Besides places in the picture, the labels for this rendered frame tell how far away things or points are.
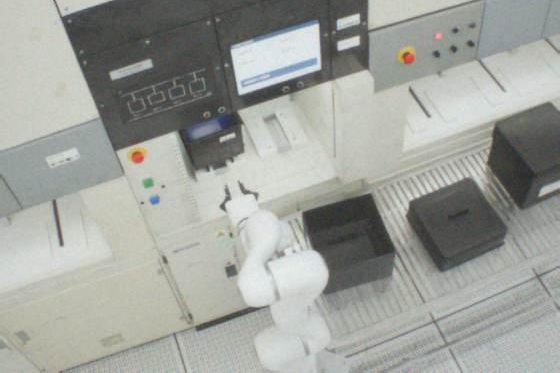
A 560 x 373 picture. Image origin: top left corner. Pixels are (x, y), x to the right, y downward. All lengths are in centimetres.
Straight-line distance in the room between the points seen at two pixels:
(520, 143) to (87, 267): 174
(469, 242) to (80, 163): 141
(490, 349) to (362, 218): 103
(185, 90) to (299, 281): 74
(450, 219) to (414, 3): 84
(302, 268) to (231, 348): 168
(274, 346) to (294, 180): 89
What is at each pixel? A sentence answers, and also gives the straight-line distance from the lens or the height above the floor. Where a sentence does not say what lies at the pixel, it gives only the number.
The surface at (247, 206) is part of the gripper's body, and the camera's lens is 214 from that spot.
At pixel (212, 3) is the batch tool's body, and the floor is 185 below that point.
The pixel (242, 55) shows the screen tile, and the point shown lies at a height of 163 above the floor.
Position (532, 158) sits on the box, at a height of 101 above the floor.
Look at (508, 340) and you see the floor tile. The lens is 331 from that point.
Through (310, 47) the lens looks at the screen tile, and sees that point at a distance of 208.
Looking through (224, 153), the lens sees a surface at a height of 98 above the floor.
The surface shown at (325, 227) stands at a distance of 259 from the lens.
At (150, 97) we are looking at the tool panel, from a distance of 201.
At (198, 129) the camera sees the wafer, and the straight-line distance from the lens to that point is 259.
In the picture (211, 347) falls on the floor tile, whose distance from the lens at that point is 326.
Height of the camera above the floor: 296
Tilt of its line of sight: 51 degrees down
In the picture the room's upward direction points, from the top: 8 degrees counter-clockwise
